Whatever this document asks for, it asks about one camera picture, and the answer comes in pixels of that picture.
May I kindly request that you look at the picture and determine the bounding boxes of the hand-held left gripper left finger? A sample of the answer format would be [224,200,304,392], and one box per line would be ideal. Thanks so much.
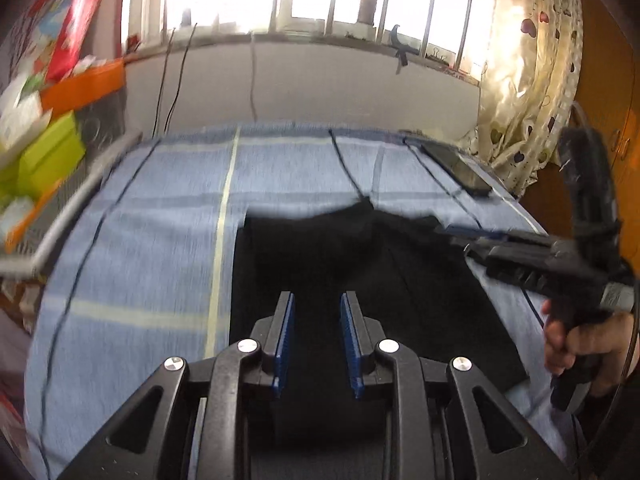
[57,290,296,480]

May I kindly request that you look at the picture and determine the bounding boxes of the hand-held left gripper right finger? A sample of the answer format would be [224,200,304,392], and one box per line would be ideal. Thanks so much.
[340,290,573,480]

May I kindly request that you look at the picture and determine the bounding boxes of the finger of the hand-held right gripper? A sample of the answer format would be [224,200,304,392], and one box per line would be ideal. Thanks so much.
[435,225,551,248]
[462,241,501,264]

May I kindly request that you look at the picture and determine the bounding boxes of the black pants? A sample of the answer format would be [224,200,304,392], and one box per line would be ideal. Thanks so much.
[230,199,530,406]

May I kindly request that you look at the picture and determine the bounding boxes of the person's right hand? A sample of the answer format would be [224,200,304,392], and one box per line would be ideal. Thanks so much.
[541,297,638,398]

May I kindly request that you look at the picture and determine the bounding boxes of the black smartphone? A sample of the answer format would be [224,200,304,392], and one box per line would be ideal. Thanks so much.
[420,141,493,197]

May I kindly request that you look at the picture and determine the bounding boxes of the blue patterned blanket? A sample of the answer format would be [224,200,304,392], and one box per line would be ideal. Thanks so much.
[22,120,571,480]

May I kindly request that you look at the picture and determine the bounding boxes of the heart print curtain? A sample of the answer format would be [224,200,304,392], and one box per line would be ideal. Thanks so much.
[462,0,586,198]

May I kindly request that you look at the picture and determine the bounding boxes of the wooden cabinet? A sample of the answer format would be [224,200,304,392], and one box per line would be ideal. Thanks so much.
[520,0,640,241]

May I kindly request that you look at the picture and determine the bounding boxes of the green cardboard box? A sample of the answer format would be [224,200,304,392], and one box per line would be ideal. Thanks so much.
[0,112,87,201]

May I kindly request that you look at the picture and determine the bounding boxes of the orange tray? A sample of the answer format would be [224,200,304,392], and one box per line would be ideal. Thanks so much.
[40,57,126,111]

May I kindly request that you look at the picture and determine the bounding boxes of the white paper box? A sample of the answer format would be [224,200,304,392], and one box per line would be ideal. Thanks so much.
[0,75,53,153]

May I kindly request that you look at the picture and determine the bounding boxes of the red box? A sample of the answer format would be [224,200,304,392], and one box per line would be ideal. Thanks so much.
[47,0,106,83]

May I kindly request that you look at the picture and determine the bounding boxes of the colourful printed box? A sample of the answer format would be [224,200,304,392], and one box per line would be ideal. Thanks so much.
[0,0,71,91]

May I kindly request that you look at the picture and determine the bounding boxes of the black cable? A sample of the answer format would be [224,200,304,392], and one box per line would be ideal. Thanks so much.
[165,22,199,136]
[152,25,177,137]

